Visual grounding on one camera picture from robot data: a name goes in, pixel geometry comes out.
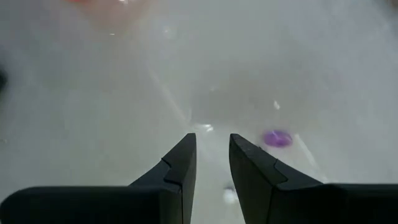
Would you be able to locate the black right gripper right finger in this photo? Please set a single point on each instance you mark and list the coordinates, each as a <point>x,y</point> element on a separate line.
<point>255,186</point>

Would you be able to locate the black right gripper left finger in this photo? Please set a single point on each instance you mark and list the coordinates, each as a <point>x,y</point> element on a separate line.
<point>177,186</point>

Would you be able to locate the purple plastic witch hat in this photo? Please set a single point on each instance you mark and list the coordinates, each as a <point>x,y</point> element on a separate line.
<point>277,138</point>

